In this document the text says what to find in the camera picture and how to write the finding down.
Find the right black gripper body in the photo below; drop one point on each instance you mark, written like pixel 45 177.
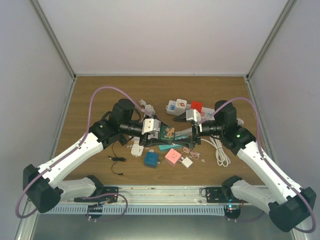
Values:
pixel 196 133

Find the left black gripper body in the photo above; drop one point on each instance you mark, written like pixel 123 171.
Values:
pixel 145 139

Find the white cartoon cube adapter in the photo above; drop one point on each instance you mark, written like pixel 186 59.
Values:
pixel 180 105

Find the dark green cube adapter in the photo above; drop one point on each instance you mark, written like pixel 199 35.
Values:
pixel 167 133

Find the long white power strip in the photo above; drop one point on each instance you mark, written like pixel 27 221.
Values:
pixel 170 109

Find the red cube adapter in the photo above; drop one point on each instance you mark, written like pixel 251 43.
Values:
pixel 196 105

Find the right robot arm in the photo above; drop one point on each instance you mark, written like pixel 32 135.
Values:
pixel 285 201

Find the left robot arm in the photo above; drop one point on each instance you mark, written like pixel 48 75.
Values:
pixel 45 185

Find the small white plug adapter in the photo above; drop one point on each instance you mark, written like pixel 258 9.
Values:
pixel 186 162

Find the teal power strip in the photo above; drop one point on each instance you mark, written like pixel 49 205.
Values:
pixel 163 148

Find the white square charger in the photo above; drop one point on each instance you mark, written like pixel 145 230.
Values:
pixel 137 150

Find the blue cube adapter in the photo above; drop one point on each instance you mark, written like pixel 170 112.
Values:
pixel 151 159

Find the pink cube adapter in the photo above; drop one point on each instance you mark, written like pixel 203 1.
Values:
pixel 172 157

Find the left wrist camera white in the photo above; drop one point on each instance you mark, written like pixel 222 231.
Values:
pixel 151 126

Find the black power adapter with cable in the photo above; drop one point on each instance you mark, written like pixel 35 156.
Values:
pixel 116 159

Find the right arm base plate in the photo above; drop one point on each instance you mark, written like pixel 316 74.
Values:
pixel 217 194

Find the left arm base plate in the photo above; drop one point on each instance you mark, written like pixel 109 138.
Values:
pixel 110 197

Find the slotted cable duct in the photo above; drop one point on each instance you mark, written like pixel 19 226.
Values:
pixel 199 210

